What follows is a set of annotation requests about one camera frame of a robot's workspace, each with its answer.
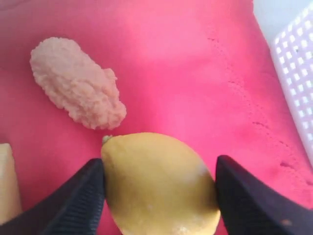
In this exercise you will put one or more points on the red table cloth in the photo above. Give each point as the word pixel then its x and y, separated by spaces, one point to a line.
pixel 197 70

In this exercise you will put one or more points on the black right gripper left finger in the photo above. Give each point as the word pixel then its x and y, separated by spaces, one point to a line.
pixel 74 208

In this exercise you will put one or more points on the yellow lemon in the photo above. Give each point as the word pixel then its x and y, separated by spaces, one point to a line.
pixel 158 185

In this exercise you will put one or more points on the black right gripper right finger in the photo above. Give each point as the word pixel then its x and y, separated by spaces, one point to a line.
pixel 249 207

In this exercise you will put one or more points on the yellow cheese wedge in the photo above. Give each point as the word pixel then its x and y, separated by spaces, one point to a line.
pixel 10 202

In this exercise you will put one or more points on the white woven plastic basket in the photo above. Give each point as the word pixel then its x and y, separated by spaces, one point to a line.
pixel 287 26

